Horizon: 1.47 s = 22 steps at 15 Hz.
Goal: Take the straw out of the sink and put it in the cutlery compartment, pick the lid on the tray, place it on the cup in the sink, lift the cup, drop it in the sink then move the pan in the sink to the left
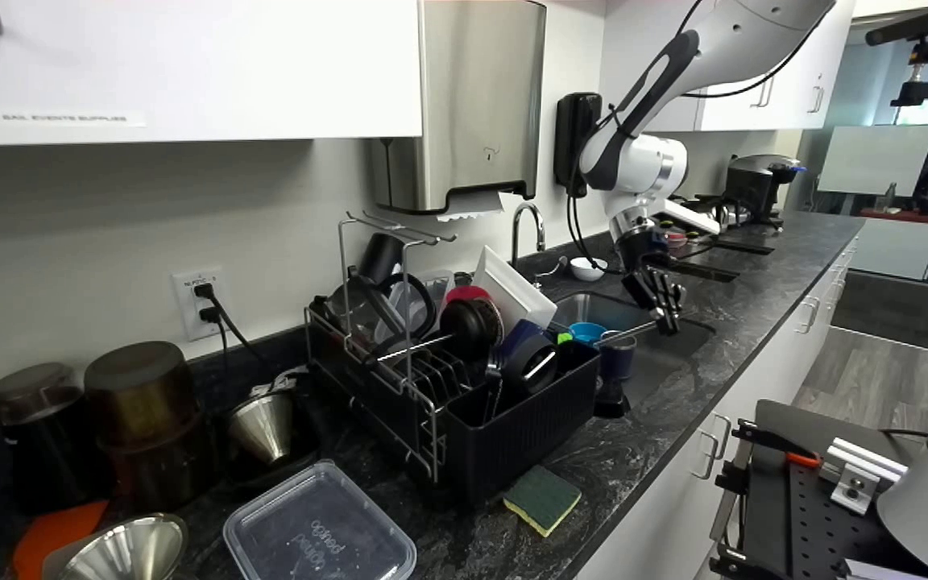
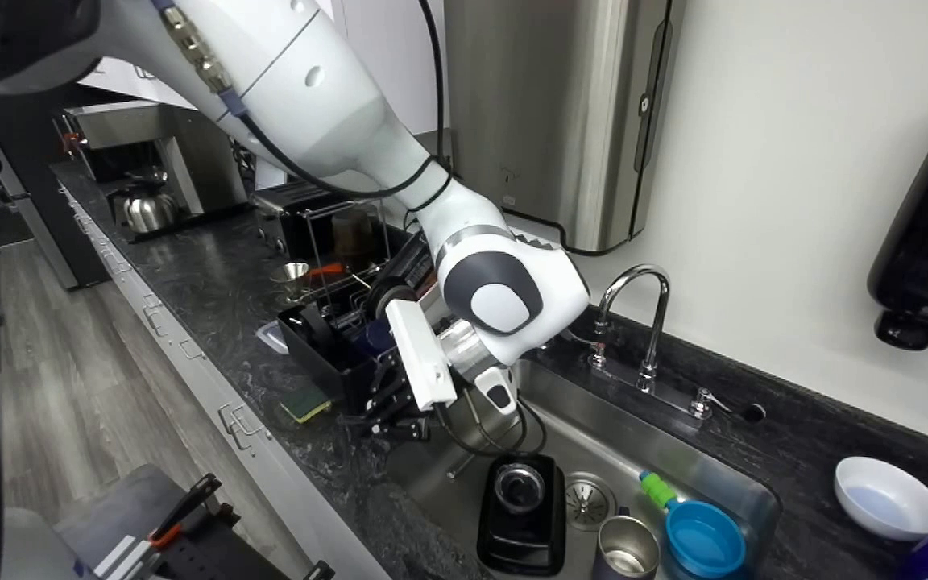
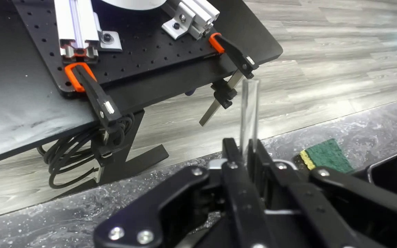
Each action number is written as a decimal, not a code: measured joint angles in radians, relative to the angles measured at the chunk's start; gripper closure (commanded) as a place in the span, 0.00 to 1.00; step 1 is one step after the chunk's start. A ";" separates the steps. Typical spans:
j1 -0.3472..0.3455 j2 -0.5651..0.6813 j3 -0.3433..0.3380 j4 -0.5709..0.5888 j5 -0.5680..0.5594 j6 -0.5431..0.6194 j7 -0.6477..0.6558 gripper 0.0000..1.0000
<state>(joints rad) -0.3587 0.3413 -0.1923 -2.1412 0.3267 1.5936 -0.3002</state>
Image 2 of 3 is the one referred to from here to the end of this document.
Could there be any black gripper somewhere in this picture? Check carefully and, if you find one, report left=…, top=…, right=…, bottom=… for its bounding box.
left=360, top=352, right=525, bottom=445

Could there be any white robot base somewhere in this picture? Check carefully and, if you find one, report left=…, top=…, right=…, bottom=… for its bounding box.
left=0, top=504, right=97, bottom=580

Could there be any black round pan lid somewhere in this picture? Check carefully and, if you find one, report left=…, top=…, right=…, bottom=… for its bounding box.
left=369, top=271, right=426, bottom=324

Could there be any black cup in sink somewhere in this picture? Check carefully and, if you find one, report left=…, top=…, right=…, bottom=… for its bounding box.
left=476, top=448, right=570, bottom=578

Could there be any stainless steel sink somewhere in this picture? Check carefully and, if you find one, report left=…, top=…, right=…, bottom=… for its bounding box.
left=403, top=357, right=783, bottom=580

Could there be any steel sink drain strainer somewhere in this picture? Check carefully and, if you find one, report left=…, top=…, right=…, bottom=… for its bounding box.
left=561, top=467, right=620, bottom=530

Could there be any chrome sink faucet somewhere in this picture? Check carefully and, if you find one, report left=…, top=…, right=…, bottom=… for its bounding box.
left=586, top=265, right=771, bottom=424

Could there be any black dish rack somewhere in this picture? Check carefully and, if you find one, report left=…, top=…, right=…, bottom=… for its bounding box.
left=268, top=203, right=459, bottom=421

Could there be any green yellow sponge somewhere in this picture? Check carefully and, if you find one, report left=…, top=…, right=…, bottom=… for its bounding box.
left=278, top=382, right=336, bottom=429

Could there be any white base cabinet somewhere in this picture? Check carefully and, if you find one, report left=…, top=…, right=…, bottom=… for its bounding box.
left=54, top=182, right=395, bottom=580

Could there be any orange black clamp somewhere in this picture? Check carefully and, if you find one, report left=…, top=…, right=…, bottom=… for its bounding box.
left=145, top=472, right=227, bottom=556

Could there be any black breadboard table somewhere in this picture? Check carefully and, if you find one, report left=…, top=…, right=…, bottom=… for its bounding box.
left=54, top=462, right=296, bottom=580

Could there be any shiny steel pot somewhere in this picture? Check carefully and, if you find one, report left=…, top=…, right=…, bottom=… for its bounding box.
left=106, top=185, right=184, bottom=240

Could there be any stainless paper towel dispenser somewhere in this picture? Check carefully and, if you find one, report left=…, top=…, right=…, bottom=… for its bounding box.
left=442, top=0, right=676, bottom=258

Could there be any small white bowl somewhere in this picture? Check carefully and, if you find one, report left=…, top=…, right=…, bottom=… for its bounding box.
left=832, top=453, right=928, bottom=545

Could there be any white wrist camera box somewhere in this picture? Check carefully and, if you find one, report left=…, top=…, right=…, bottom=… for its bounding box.
left=381, top=295, right=462, bottom=417

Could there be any orange handled utensil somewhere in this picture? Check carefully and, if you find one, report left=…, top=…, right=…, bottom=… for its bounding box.
left=305, top=260, right=354, bottom=283

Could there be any aluminium bracket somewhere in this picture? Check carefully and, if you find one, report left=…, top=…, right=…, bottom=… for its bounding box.
left=91, top=530, right=160, bottom=580

